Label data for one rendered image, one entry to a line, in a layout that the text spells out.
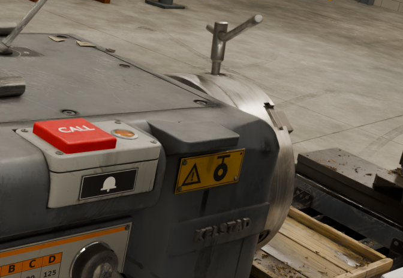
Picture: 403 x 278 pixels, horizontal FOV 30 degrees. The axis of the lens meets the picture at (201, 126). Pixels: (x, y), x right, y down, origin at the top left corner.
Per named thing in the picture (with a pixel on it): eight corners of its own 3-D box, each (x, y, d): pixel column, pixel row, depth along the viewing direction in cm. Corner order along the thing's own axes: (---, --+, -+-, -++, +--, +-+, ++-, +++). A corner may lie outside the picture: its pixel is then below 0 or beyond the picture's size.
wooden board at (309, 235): (296, 316, 128) (301, 295, 127) (158, 226, 151) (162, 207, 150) (388, 278, 149) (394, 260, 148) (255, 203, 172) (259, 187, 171)
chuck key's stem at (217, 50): (205, 90, 124) (213, 20, 121) (218, 90, 124) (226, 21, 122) (207, 92, 122) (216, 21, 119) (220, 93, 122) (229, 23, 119)
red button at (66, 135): (65, 163, 70) (68, 142, 69) (30, 140, 74) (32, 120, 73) (115, 156, 74) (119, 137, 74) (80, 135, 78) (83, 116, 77)
